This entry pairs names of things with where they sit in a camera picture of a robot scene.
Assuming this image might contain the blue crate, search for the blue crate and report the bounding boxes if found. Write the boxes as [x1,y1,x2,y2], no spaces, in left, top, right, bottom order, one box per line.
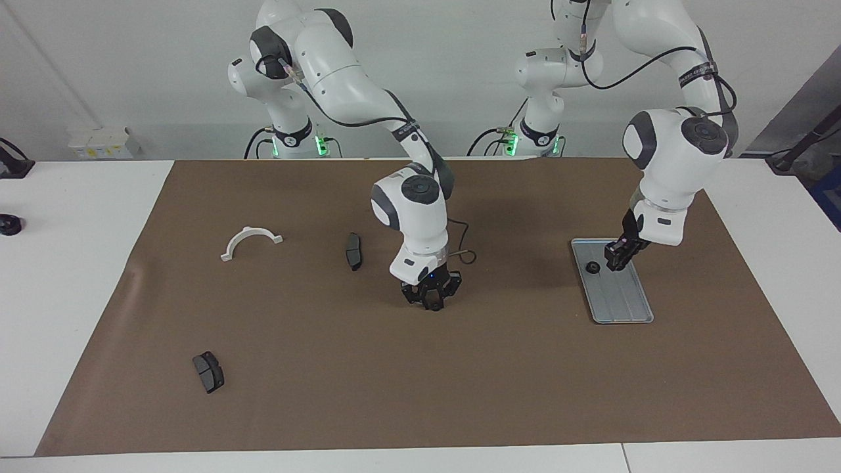
[808,168,841,231]

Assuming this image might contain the silver metal tray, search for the silver metal tray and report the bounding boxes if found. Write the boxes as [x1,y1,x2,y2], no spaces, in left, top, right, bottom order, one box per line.
[570,238,655,325]

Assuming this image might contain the brown paper table mat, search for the brown paper table mat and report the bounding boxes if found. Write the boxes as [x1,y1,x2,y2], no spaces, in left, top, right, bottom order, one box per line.
[34,156,841,457]

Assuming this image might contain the black stand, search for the black stand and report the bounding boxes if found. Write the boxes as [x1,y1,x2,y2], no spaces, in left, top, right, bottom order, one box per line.
[765,108,841,175]

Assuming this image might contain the black left base cable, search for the black left base cable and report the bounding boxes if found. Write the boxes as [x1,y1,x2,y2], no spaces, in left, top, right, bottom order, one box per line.
[466,99,526,157]

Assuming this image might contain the white semicircular plastic bracket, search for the white semicircular plastic bracket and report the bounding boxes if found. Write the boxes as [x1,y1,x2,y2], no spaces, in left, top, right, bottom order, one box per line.
[220,226,284,263]

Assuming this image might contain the black right base cable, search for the black right base cable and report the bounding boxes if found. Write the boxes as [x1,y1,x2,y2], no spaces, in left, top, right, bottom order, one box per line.
[243,127,277,160]

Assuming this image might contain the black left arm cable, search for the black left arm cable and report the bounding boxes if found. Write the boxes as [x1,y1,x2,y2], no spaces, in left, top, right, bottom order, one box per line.
[578,0,738,119]

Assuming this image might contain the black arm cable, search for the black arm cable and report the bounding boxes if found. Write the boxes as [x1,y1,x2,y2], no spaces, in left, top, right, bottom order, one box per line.
[578,0,738,119]
[256,53,478,265]

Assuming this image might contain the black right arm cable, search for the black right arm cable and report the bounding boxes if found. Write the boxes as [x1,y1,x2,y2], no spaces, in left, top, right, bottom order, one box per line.
[256,53,478,265]

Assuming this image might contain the grooved grey brake pad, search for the grooved grey brake pad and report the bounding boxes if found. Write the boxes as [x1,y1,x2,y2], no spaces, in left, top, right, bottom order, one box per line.
[192,351,225,395]

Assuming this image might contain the black table clamp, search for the black table clamp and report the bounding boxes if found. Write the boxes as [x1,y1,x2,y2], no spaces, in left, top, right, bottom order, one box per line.
[0,138,35,179]

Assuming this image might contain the black base cable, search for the black base cable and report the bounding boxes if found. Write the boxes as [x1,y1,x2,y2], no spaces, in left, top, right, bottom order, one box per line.
[243,127,277,160]
[466,99,526,157]

